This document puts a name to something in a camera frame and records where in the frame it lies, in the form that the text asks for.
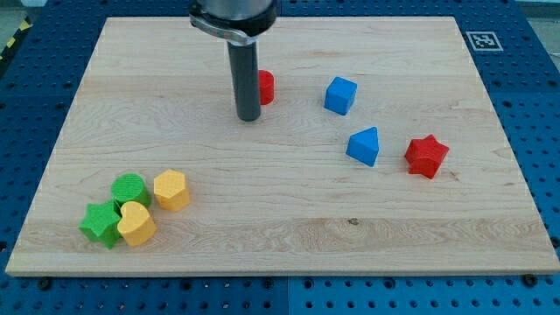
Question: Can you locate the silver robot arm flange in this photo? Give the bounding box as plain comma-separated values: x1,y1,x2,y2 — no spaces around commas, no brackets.
189,0,277,46

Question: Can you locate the red cylinder block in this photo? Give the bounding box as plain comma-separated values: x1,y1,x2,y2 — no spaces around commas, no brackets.
258,70,275,105

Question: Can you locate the white fiducial marker tag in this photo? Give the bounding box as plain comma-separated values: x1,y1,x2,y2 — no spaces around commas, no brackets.
465,31,503,52

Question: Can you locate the blue cube block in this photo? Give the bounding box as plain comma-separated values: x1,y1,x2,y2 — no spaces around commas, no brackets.
324,76,358,116

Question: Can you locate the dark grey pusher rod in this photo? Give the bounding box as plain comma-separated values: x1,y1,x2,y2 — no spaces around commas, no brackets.
227,43,261,122

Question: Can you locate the yellow heart block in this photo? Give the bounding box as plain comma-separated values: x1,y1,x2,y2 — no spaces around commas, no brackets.
117,201,158,247

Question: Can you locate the red star block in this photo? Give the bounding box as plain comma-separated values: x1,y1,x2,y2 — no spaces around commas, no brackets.
404,135,450,179

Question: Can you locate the yellow hexagon block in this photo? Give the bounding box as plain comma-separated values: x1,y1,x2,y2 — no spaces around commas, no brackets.
153,170,191,212

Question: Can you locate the green cylinder block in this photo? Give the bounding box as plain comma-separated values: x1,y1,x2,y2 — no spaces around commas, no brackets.
110,173,151,208

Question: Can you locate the wooden board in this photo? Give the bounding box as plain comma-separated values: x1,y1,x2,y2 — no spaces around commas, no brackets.
6,17,559,277

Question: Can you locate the green star block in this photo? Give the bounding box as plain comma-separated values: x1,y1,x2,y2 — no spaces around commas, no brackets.
78,199,122,249

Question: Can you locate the blue house-shaped block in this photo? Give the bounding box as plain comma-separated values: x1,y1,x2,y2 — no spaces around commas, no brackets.
346,127,380,167

